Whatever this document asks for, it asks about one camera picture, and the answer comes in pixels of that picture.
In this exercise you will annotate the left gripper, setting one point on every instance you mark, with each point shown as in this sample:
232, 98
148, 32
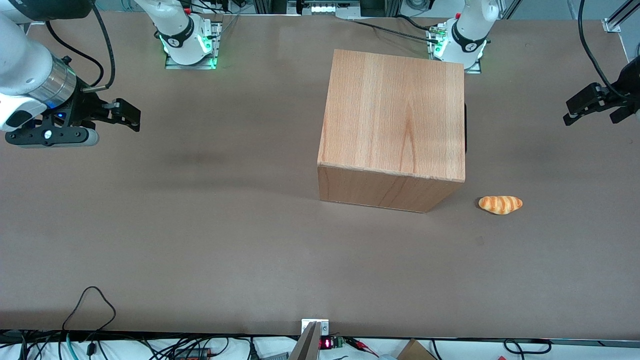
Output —
621, 93

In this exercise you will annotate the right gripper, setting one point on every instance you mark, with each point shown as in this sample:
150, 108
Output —
86, 109

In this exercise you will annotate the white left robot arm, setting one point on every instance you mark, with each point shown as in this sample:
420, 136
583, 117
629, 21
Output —
467, 35

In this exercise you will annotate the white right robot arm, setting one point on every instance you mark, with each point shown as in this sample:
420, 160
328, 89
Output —
25, 65

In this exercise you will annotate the light wooden drawer cabinet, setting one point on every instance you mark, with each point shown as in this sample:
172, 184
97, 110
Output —
395, 115

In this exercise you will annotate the orange striped toy bread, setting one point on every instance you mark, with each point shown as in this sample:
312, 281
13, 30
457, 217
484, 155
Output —
500, 204

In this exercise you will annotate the white lit device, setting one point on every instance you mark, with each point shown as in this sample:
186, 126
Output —
330, 8

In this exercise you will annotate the brown cardboard piece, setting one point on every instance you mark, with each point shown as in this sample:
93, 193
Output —
415, 351

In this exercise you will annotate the brown wooden strip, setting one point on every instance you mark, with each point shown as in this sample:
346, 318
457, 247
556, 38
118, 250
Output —
306, 345

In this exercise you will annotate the red digit display module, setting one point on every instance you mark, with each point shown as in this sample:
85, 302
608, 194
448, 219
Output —
326, 343

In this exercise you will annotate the red clip lead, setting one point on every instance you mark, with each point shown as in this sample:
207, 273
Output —
362, 345

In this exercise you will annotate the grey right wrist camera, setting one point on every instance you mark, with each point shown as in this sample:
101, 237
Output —
50, 137

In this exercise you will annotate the aluminium frame profile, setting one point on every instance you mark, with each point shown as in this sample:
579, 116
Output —
620, 17

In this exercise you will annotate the small metal bracket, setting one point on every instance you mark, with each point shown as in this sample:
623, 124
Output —
325, 326

